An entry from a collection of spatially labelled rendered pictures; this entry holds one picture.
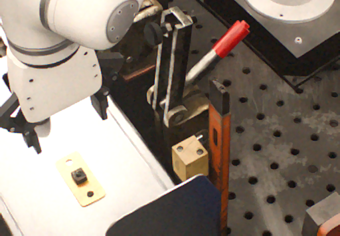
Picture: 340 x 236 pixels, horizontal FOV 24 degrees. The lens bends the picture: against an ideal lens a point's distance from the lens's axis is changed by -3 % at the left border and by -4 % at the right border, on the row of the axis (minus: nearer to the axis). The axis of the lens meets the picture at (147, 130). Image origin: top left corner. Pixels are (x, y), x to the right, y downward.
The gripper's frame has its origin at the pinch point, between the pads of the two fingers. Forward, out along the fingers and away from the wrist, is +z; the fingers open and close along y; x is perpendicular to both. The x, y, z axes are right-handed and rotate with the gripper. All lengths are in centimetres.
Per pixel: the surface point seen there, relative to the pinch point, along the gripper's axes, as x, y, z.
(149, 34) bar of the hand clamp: 0.0, -12.3, -8.5
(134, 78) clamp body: -14.8, -16.6, 17.7
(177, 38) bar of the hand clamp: 1.8, -15.1, -7.7
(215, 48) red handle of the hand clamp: 0.1, -21.6, -0.3
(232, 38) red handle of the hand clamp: 0.7, -23.9, -1.5
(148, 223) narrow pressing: 26.8, 2.9, -18.6
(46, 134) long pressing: -9.0, 0.6, 12.2
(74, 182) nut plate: 0.4, 0.9, 11.9
